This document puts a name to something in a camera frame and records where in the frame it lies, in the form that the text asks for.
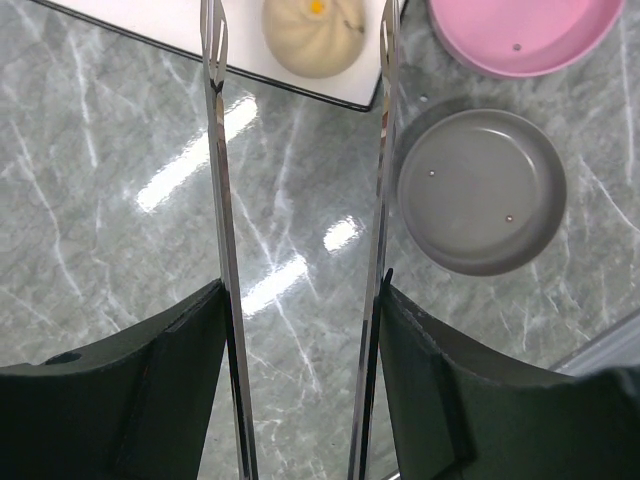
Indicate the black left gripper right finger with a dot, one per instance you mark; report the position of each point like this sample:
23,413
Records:
461,410

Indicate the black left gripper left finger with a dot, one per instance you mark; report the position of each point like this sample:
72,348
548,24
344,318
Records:
133,405

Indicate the pink round lid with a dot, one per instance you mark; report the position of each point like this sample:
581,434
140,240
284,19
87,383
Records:
514,39

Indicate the steel food tongs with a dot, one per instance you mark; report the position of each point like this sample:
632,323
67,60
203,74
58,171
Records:
214,44

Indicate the white steamed bun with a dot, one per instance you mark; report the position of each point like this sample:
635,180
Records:
314,38

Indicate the grey round lid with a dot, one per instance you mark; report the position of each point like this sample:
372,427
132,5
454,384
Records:
482,192

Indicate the white square plate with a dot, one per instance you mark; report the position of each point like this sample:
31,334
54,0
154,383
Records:
175,26

